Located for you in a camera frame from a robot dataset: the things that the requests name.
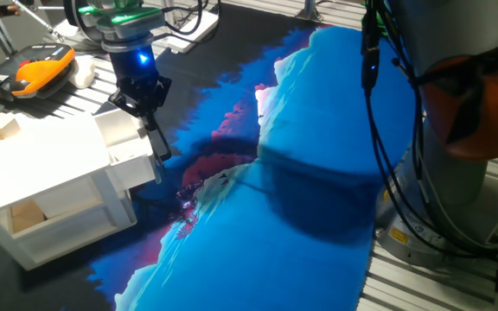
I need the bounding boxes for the white power strip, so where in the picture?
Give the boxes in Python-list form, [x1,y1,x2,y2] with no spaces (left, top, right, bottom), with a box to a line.
[164,10,221,55]

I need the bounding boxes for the green cloth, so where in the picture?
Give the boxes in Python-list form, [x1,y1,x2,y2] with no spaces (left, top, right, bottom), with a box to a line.
[360,0,395,41]

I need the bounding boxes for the blue landscape print mat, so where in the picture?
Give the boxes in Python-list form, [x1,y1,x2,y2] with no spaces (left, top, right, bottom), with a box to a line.
[0,3,418,311]

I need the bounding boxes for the white foam lump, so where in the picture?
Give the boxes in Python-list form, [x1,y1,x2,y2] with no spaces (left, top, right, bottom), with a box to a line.
[67,54,97,90]

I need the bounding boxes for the white drawer cabinet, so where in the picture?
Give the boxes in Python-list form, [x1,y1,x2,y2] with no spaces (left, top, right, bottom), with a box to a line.
[0,110,138,272]

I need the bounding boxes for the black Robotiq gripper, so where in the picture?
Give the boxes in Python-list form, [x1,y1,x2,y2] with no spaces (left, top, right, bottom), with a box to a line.
[107,39,173,130]

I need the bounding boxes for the orange black teach pendant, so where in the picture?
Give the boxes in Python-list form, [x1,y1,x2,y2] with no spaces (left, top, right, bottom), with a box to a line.
[0,42,78,103]

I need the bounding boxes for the black round reel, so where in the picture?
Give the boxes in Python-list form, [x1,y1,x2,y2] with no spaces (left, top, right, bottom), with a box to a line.
[61,0,112,44]

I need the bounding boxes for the pale wooden block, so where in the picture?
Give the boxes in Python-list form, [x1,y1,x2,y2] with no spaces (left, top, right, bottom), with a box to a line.
[0,111,22,143]

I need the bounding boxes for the white drawer with black handle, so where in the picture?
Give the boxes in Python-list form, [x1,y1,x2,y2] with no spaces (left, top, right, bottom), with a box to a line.
[93,106,174,192]

